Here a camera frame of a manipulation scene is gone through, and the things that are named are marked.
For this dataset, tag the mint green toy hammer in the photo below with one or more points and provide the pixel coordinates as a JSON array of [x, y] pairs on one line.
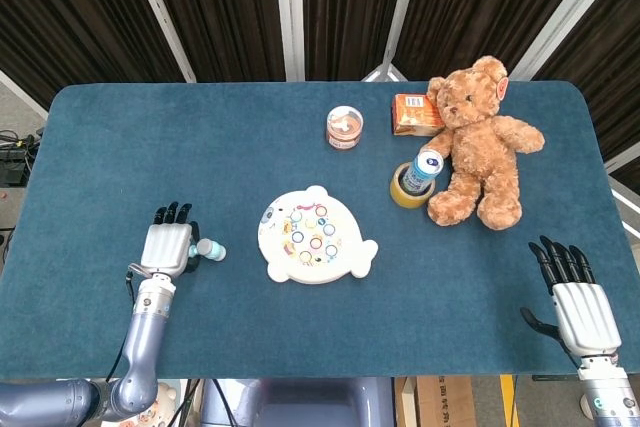
[[212, 249]]

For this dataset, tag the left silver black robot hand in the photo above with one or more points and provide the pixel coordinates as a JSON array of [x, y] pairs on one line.
[[165, 247]]

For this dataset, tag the brown teddy bear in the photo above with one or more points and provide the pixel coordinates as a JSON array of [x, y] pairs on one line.
[[480, 152]]

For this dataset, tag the light blue drink can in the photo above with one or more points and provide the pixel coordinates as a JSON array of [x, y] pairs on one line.
[[425, 167]]

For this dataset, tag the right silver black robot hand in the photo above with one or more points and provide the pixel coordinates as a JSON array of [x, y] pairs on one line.
[[585, 317]]

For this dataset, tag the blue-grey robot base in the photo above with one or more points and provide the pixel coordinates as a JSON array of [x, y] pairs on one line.
[[300, 402]]

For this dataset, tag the white whack-a-mole toy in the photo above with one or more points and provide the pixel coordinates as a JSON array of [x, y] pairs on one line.
[[280, 262]]

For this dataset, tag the blue velvet table cloth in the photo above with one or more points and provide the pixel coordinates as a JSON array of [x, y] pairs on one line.
[[150, 147]]

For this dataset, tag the clear round snack jar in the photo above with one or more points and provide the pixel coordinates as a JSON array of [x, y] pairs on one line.
[[345, 127]]

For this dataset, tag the black electronics box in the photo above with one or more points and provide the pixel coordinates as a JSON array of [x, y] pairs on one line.
[[12, 167]]

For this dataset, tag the brown cardboard box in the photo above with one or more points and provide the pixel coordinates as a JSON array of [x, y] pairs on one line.
[[445, 402]]

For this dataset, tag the orange snack box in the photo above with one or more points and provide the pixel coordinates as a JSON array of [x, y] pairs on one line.
[[412, 117]]

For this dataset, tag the printed toy packaging box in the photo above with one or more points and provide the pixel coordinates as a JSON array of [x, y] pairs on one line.
[[170, 397]]

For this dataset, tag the dark brown curtain panel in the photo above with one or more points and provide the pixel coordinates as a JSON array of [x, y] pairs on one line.
[[65, 7], [475, 2], [225, 7], [615, 47], [345, 7]]

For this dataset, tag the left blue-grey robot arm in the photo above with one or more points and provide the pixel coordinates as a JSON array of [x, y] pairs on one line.
[[145, 347]]

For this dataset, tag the yellow tape roll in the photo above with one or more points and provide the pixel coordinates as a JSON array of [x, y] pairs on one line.
[[402, 197]]

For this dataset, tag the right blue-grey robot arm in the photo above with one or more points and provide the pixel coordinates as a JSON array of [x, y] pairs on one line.
[[605, 392]]

